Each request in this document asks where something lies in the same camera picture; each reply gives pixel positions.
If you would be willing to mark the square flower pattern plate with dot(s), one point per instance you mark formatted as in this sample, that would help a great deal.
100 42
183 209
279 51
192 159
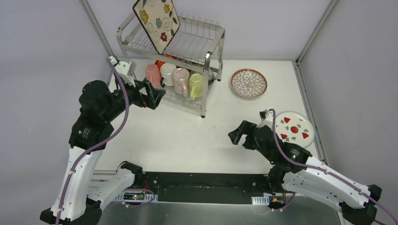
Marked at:
160 21

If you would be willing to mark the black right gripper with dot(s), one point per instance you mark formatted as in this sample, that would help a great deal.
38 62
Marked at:
245 128

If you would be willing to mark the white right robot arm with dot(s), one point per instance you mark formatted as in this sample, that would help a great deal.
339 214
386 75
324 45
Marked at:
295 169

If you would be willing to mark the watermelon pattern round plate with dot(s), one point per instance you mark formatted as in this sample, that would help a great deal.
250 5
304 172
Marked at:
293 127

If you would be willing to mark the pink ceramic mug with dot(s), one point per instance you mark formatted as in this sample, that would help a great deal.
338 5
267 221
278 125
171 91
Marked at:
153 74

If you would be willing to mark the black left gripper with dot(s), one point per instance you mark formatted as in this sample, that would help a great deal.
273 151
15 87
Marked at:
145 94

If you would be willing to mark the pale yellow ceramic mug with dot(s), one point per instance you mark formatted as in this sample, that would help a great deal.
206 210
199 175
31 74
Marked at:
196 86

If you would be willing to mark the mint green ceramic bowl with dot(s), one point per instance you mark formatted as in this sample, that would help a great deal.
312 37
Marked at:
211 77

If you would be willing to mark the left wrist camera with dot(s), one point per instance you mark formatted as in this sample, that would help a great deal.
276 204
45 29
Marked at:
126 70

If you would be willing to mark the orange plastic bowl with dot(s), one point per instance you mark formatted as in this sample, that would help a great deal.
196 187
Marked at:
159 63

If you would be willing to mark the small clear glass cup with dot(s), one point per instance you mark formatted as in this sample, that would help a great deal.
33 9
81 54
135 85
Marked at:
166 71

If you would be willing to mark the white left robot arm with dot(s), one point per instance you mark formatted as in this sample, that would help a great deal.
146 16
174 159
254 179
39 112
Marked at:
77 205

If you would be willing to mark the round floral pattern plate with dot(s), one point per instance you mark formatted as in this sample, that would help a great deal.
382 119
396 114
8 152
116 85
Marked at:
248 83

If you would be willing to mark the stainless steel dish rack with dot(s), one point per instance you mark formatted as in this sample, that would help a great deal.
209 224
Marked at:
197 46

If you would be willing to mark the translucent pink glass mug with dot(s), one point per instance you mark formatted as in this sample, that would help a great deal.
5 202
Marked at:
181 81

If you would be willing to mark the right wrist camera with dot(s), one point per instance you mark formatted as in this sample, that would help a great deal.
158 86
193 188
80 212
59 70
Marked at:
267 118

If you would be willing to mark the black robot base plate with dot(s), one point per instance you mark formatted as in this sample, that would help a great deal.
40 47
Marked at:
220 188

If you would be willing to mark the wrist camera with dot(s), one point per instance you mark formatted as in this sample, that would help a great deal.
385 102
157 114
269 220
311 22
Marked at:
126 70
267 118

